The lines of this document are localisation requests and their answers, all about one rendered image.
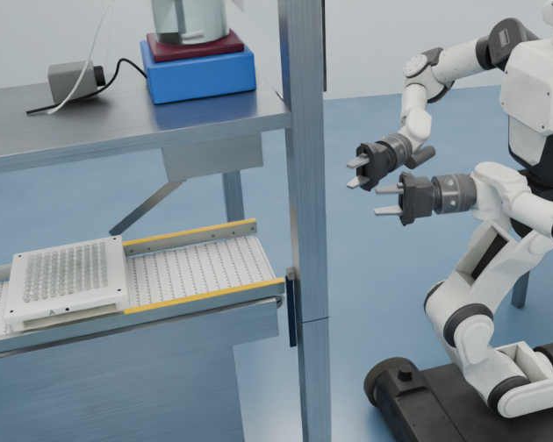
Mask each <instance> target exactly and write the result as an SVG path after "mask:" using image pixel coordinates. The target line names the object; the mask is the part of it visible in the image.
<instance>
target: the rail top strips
mask: <svg viewBox="0 0 553 442"><path fill-rule="evenodd" d="M253 222H256V220H255V218H250V219H245V220H241V221H235V222H231V223H225V224H221V225H212V226H207V227H202V228H197V229H192V230H188V231H182V232H173V233H169V234H163V235H159V236H153V237H149V238H144V239H135V240H130V241H125V242H123V246H129V245H133V244H138V243H143V242H148V241H153V240H157V239H166V238H172V237H176V236H181V235H186V234H191V233H196V232H205V231H210V230H215V229H219V228H224V227H229V226H234V225H243V224H248V223H253ZM281 282H285V280H284V278H283V277H280V278H276V279H272V280H267V281H263V282H255V283H250V284H246V285H241V286H237V287H232V288H228V289H220V290H215V291H211V292H206V293H202V294H197V295H193V296H185V297H180V298H177V299H172V300H168V301H163V302H158V303H150V304H146V305H141V306H137V307H132V308H128V309H125V314H130V313H134V312H139V311H143V310H151V309H156V308H161V307H165V306H170V305H173V304H178V303H186V302H190V301H195V300H199V299H204V298H208V297H213V296H221V295H224V294H229V293H233V292H238V291H242V290H247V289H255V288H260V287H264V286H269V285H273V284H277V283H281Z"/></svg>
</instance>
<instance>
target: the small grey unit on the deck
mask: <svg viewBox="0 0 553 442"><path fill-rule="evenodd" d="M85 63H86V61H76V62H69V63H62V64H55V65H50V66H49V69H48V74H47V78H48V81H49V85H50V89H51V93H52V97H53V100H54V103H62V102H63V101H64V100H65V99H66V98H67V97H68V95H69V94H70V92H71V91H72V89H73V88H74V87H75V85H76V83H77V81H78V79H79V77H80V75H81V73H82V71H83V68H84V66H85ZM105 85H106V81H105V77H104V69H103V66H94V65H93V62H92V61H89V63H88V66H87V67H86V70H85V72H84V74H83V77H82V80H81V81H80V82H79V84H78V86H77V88H76V89H75V92H74V93H73V94H72V96H71V97H70V98H69V100H68V101H70V100H73V99H76V98H79V97H82V96H86V95H88V94H91V93H93V92H97V91H98V87H102V86H105ZM94 98H98V94H96V95H94V96H91V97H88V98H86V99H83V100H88V99H94Z"/></svg>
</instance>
